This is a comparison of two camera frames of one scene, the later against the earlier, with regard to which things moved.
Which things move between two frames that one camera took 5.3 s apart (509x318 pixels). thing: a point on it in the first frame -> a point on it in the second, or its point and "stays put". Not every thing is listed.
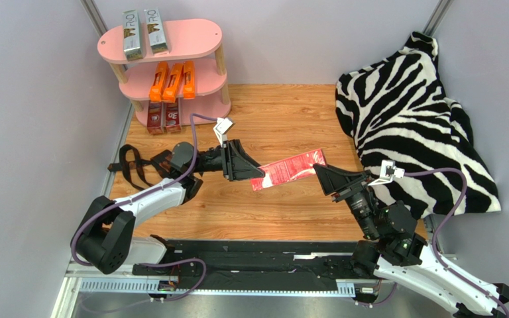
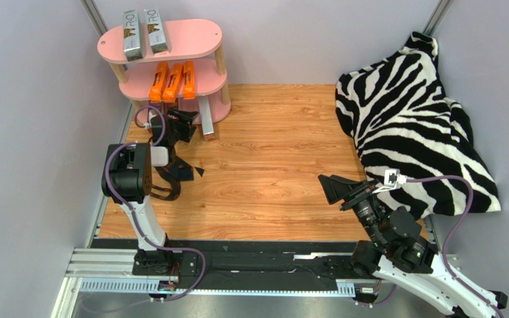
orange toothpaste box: [189, 79] stays put
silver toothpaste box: [156, 31] stays put
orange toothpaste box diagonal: [171, 89] stays put
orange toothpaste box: [156, 89] stays put
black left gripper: [237, 164] -> [185, 123]
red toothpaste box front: [288, 169] -> [205, 113]
